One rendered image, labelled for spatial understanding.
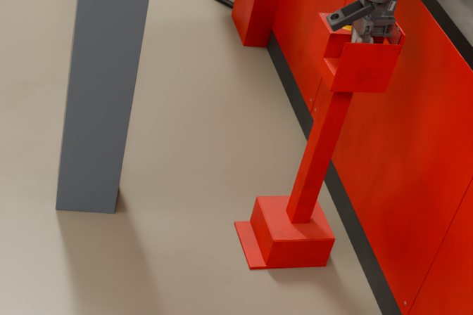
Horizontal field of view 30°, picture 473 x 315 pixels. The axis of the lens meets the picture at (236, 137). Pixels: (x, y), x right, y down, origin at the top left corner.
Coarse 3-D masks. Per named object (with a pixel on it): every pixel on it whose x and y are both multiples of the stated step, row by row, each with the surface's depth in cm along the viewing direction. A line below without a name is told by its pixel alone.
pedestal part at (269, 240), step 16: (256, 208) 275; (272, 208) 272; (320, 208) 276; (240, 224) 279; (256, 224) 275; (272, 224) 266; (288, 224) 267; (304, 224) 268; (320, 224) 270; (240, 240) 274; (256, 240) 274; (272, 240) 261; (288, 240) 262; (304, 240) 263; (320, 240) 265; (256, 256) 269; (272, 256) 264; (288, 256) 266; (304, 256) 268; (320, 256) 269
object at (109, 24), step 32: (96, 0) 227; (128, 0) 228; (96, 32) 232; (128, 32) 234; (96, 64) 239; (128, 64) 240; (96, 96) 245; (128, 96) 246; (64, 128) 251; (96, 128) 252; (64, 160) 258; (96, 160) 259; (64, 192) 265; (96, 192) 266
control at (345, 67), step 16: (320, 16) 235; (320, 32) 235; (336, 32) 230; (400, 32) 225; (320, 48) 235; (336, 48) 233; (352, 48) 222; (368, 48) 223; (384, 48) 224; (400, 48) 226; (320, 64) 235; (336, 64) 232; (352, 64) 225; (368, 64) 226; (384, 64) 228; (336, 80) 227; (352, 80) 228; (368, 80) 230; (384, 80) 231
